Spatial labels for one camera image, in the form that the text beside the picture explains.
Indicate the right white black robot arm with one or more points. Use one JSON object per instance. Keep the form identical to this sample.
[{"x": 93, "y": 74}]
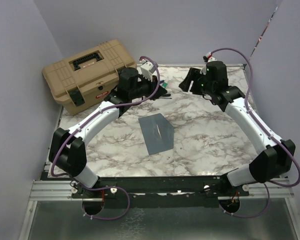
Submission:
[{"x": 273, "y": 153}]

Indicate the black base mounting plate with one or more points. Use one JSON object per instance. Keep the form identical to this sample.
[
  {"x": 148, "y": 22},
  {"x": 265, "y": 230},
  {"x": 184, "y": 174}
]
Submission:
[{"x": 160, "y": 192}]

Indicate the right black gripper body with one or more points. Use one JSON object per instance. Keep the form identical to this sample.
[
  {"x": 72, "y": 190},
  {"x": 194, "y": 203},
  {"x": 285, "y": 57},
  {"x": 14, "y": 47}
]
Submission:
[{"x": 199, "y": 85}]

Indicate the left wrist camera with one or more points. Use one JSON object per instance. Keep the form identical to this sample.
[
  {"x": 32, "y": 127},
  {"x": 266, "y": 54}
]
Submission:
[{"x": 147, "y": 68}]

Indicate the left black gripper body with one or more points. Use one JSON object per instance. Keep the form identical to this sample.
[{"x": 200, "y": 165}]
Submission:
[{"x": 146, "y": 88}]

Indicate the aluminium frame rail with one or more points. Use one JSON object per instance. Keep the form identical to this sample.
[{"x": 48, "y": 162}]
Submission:
[{"x": 62, "y": 191}]

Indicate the green white glue stick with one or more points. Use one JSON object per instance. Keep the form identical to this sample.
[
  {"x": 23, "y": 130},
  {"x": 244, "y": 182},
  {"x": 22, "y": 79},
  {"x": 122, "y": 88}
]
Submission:
[{"x": 164, "y": 85}]

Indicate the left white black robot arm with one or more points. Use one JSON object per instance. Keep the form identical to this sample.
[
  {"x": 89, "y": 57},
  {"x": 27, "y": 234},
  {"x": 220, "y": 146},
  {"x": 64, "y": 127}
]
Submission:
[{"x": 68, "y": 147}]

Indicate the tan plastic toolbox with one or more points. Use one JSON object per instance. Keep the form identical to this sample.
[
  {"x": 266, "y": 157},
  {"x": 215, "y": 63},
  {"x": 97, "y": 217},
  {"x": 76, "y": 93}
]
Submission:
[{"x": 85, "y": 79}]

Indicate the grey paper envelope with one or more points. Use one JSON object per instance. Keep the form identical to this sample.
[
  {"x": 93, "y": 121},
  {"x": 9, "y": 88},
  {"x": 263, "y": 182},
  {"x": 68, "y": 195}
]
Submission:
[{"x": 158, "y": 133}]

